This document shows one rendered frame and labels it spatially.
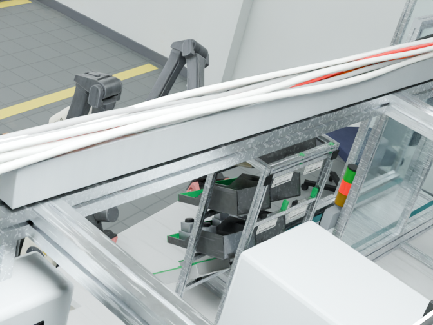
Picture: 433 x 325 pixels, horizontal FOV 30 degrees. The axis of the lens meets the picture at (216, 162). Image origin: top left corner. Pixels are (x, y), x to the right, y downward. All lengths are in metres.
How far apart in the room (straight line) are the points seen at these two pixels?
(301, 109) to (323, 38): 4.67
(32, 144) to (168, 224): 2.34
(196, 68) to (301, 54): 3.26
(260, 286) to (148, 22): 5.72
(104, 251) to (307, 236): 0.51
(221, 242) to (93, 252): 1.43
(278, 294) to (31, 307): 0.41
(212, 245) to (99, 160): 1.37
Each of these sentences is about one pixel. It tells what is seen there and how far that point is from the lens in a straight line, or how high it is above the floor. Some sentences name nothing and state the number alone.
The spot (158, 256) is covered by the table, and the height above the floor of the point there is 0.86.
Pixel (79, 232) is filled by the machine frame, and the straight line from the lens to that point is 1.00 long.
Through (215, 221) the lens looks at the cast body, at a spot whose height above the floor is 1.22.
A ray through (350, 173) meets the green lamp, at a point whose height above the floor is 1.40.
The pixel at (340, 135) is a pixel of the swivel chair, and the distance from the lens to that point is 5.40.
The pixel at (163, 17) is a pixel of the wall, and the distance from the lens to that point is 6.82.
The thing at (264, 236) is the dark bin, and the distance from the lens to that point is 2.51.
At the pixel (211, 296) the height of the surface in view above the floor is 0.86.
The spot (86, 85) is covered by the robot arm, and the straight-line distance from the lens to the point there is 2.52.
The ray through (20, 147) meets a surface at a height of 2.19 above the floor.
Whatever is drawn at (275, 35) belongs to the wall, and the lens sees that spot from 6.25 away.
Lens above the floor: 2.67
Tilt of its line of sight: 28 degrees down
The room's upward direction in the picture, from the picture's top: 16 degrees clockwise
